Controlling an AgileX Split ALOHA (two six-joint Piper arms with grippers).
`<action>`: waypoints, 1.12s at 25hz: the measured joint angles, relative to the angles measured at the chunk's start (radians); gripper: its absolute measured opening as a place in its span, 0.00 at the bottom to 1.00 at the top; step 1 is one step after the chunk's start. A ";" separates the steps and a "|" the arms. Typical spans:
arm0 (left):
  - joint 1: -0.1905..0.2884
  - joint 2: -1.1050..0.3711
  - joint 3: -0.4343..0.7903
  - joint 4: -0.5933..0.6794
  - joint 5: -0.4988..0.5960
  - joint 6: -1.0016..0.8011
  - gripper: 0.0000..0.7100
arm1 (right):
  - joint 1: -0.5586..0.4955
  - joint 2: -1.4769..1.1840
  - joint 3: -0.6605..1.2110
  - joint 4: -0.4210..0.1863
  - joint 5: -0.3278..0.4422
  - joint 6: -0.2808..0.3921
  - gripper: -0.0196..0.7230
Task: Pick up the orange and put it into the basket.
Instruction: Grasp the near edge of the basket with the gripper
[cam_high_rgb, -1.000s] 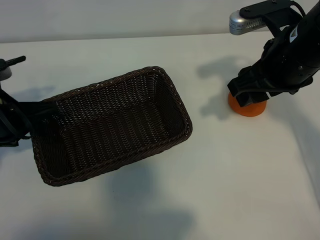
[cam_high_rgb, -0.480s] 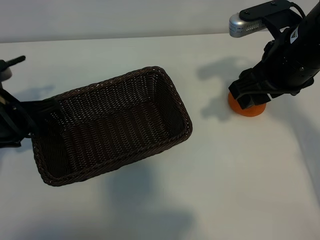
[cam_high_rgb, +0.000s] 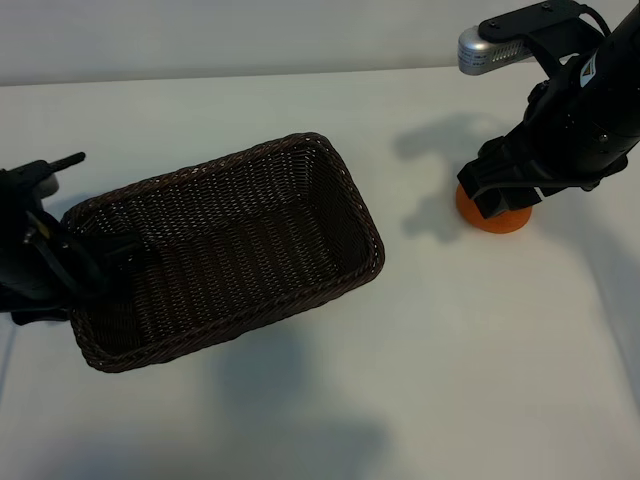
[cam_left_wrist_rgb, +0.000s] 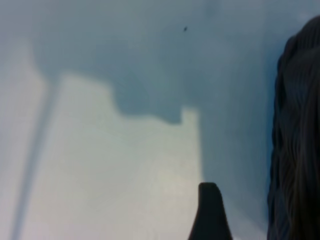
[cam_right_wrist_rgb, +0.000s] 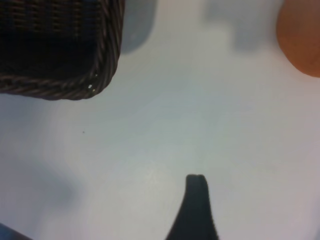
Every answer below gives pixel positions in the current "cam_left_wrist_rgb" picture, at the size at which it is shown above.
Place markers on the dark brown wicker basket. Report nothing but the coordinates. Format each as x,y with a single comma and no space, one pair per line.
300,125

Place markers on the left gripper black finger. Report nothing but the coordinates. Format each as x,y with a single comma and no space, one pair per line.
210,215

